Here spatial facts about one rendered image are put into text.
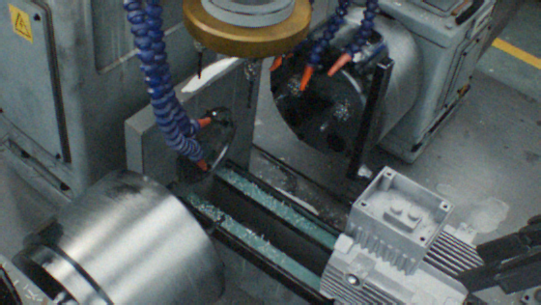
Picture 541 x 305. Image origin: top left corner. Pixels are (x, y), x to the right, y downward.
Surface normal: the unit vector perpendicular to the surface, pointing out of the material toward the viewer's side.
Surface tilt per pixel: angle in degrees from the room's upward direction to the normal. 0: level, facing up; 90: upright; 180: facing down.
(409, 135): 90
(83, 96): 90
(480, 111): 0
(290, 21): 0
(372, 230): 90
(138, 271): 32
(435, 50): 90
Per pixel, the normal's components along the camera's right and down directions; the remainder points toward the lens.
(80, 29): 0.79, 0.49
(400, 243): -0.58, 0.53
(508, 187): 0.11, -0.70
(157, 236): 0.42, -0.44
